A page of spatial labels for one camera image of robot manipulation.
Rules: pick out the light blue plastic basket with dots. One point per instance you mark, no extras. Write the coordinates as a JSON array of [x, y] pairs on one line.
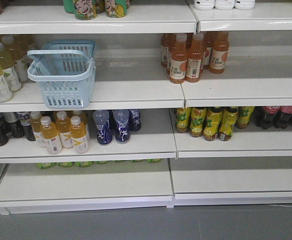
[[65, 72]]

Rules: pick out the blue sports drink bottle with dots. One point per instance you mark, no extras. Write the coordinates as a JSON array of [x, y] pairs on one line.
[[101, 119], [121, 117], [134, 120]]

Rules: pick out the yellow lemon tea bottle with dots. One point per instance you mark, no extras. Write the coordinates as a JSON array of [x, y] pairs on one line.
[[213, 119], [244, 115], [182, 119], [198, 115], [229, 118]]

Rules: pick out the green soda can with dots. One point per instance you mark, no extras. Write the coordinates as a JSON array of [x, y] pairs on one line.
[[83, 164], [45, 165], [65, 164], [153, 160]]

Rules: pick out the orange juice bottle front left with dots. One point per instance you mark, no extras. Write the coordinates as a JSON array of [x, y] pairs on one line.
[[179, 60]]

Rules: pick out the orange juice bottle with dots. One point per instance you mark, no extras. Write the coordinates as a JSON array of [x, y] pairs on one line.
[[219, 53], [194, 58], [179, 60]]

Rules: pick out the yellow vitamin drink bottle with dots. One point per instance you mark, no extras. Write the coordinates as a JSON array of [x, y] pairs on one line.
[[35, 117], [50, 135], [63, 127], [79, 135]]

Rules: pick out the orange juice bottle front right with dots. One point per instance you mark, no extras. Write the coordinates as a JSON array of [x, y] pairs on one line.
[[194, 58]]

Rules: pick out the green cartoon tea bottle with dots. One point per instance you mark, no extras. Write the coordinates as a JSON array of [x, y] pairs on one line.
[[84, 9], [115, 8]]

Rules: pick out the white peach drink bottle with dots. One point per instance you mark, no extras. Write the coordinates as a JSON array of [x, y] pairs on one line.
[[224, 5], [204, 5], [244, 4]]

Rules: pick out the white right shelf unit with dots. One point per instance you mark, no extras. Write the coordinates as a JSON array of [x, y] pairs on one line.
[[255, 165]]

